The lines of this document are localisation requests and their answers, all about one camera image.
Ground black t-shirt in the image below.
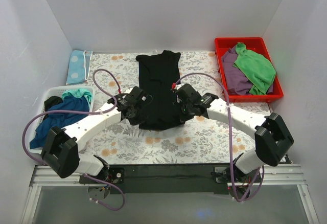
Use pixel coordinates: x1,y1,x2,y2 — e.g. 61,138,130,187
135,50,183,131

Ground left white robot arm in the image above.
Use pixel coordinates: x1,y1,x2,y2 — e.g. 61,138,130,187
41,86,152,183

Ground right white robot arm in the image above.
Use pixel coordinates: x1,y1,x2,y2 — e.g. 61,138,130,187
172,84,294,182

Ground floral table mat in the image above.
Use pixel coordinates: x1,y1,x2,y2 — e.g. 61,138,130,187
50,51,287,165

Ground purple t-shirt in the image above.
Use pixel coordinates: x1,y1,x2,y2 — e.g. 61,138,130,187
222,45,273,95

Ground teal t-shirt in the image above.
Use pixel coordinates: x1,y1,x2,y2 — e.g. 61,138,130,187
61,88,93,103

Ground blue polka dot cloth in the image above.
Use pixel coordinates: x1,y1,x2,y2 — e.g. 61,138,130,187
66,50,93,85

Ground blue t-shirt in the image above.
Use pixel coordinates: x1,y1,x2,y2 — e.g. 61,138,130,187
29,96,90,150

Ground green t-shirt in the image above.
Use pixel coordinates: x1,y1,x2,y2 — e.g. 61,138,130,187
233,42,276,95

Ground white laundry basket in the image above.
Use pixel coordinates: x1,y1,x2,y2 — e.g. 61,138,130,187
26,85,96,154

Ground red plastic bin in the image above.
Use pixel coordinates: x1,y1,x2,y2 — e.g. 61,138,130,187
215,37,284,103

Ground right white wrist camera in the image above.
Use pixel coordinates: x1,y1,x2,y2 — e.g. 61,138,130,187
171,83,182,93

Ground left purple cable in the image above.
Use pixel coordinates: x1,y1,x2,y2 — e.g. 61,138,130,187
21,69,126,211

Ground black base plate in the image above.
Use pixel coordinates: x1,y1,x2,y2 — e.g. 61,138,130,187
79,164,262,195

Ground aluminium mounting rail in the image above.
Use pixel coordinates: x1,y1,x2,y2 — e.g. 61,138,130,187
22,164,319,223

